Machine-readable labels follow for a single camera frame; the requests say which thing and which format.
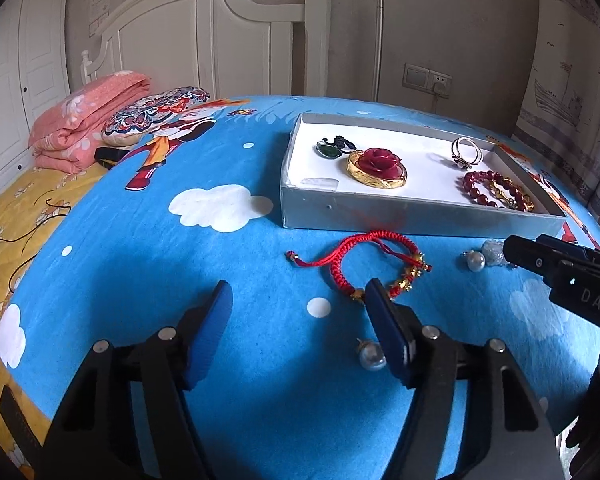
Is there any gold bamboo link bracelet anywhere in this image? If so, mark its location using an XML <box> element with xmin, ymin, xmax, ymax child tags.
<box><xmin>485</xmin><ymin>180</ymin><xmax>526</xmax><ymax>210</ymax></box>

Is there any grey cardboard tray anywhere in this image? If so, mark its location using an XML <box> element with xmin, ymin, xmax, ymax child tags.
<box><xmin>279</xmin><ymin>112</ymin><xmax>567</xmax><ymax>233</ymax></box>

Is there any metal pole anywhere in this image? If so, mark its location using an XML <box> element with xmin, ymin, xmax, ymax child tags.
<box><xmin>372</xmin><ymin>0</ymin><xmax>385</xmax><ymax>101</ymax></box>

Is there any green stone pendant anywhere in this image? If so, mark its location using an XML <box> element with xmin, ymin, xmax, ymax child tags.
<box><xmin>314</xmin><ymin>135</ymin><xmax>359</xmax><ymax>160</ymax></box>

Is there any white wooden headboard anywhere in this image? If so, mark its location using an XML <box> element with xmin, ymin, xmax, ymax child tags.
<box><xmin>80</xmin><ymin>0</ymin><xmax>333</xmax><ymax>98</ymax></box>

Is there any pink folded quilt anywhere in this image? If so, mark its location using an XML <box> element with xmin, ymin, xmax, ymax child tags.
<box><xmin>28</xmin><ymin>71</ymin><xmax>152</xmax><ymax>176</ymax></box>

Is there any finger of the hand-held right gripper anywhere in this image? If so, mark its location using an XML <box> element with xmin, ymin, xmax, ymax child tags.
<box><xmin>504</xmin><ymin>235</ymin><xmax>563</xmax><ymax>272</ymax></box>
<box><xmin>539</xmin><ymin>233</ymin><xmax>600</xmax><ymax>263</ymax></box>

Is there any pearl earring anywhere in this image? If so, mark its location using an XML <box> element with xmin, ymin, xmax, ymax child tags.
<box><xmin>355</xmin><ymin>338</ymin><xmax>387</xmax><ymax>372</ymax></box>
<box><xmin>461</xmin><ymin>250</ymin><xmax>486</xmax><ymax>274</ymax></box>

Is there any small black pouch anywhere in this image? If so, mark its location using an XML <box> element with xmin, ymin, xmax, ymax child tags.
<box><xmin>94</xmin><ymin>146</ymin><xmax>131</xmax><ymax>167</ymax></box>

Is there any gold bangle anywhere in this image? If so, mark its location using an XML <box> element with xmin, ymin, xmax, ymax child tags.
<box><xmin>347</xmin><ymin>150</ymin><xmax>409</xmax><ymax>192</ymax></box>

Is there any patterned round pillow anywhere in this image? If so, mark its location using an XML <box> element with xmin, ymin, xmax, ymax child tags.
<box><xmin>101</xmin><ymin>86</ymin><xmax>212</xmax><ymax>148</ymax></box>

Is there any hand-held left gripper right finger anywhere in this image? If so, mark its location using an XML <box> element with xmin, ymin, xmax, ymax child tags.
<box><xmin>364</xmin><ymin>277</ymin><xmax>556</xmax><ymax>480</ymax></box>

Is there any blue cartoon printed tablecloth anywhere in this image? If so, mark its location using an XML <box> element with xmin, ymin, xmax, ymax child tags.
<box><xmin>0</xmin><ymin>95</ymin><xmax>600</xmax><ymax>480</ymax></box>

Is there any black flat strap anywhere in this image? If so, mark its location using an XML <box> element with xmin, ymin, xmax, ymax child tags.
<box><xmin>0</xmin><ymin>387</ymin><xmax>43</xmax><ymax>461</ymax></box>

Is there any wall socket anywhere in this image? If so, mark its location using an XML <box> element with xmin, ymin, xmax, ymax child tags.
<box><xmin>429</xmin><ymin>71</ymin><xmax>453</xmax><ymax>98</ymax></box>

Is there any red cord bracelet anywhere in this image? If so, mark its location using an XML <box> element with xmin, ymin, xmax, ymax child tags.
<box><xmin>286</xmin><ymin>230</ymin><xmax>433</xmax><ymax>303</ymax></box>

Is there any red rose ornament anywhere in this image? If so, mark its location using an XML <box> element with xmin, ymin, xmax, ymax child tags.
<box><xmin>358</xmin><ymin>147</ymin><xmax>403</xmax><ymax>175</ymax></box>

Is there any white crystal charm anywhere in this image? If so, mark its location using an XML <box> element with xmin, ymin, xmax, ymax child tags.
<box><xmin>481</xmin><ymin>239</ymin><xmax>508</xmax><ymax>267</ymax></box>

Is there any yellow floral bedsheet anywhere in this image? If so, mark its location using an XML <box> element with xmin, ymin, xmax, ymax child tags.
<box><xmin>0</xmin><ymin>162</ymin><xmax>111</xmax><ymax>480</ymax></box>

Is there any wall switch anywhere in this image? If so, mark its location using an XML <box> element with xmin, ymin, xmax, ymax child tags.
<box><xmin>402</xmin><ymin>62</ymin><xmax>430</xmax><ymax>92</ymax></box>

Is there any large metal ring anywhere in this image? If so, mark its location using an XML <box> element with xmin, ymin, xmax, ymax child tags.
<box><xmin>449</xmin><ymin>136</ymin><xmax>487</xmax><ymax>169</ymax></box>

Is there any white wardrobe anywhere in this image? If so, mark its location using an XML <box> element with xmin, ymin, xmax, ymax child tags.
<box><xmin>0</xmin><ymin>0</ymin><xmax>75</xmax><ymax>196</ymax></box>

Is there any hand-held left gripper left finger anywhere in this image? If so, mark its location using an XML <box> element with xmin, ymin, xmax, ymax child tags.
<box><xmin>40</xmin><ymin>280</ymin><xmax>234</xmax><ymax>480</ymax></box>

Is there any white ship printed curtain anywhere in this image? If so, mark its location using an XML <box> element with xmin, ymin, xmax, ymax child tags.
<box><xmin>512</xmin><ymin>0</ymin><xmax>600</xmax><ymax>211</ymax></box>

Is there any dark red bead bracelet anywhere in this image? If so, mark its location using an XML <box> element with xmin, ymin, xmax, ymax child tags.
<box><xmin>462</xmin><ymin>170</ymin><xmax>536</xmax><ymax>212</ymax></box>

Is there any paper wall notice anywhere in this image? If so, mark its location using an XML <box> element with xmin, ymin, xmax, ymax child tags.
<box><xmin>87</xmin><ymin>0</ymin><xmax>112</xmax><ymax>36</ymax></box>

